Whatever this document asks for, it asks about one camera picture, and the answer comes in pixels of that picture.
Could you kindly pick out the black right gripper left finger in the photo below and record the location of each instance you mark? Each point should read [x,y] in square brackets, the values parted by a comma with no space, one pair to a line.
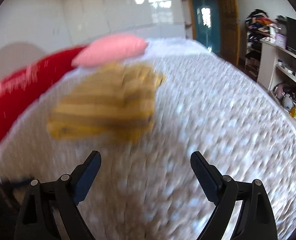
[36,220]

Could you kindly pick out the yellow striped knit sweater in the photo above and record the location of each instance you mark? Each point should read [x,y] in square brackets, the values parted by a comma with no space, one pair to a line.
[116,100]

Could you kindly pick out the cluttered clothes rack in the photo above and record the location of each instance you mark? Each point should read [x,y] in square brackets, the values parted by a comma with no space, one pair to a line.
[258,26]

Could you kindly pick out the beige dotted quilt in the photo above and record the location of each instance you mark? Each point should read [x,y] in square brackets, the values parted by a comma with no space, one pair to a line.
[148,190]

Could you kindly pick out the red embroidered pillow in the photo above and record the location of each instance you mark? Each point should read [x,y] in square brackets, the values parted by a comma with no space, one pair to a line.
[26,85]

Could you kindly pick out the white shelf unit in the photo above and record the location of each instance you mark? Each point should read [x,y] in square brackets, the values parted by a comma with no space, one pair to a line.
[277,74]

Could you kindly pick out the pink pillow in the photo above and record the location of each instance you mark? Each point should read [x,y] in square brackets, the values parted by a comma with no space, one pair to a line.
[111,48]

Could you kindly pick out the teal wooden door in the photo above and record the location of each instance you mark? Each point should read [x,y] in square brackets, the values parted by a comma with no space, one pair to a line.
[215,24]

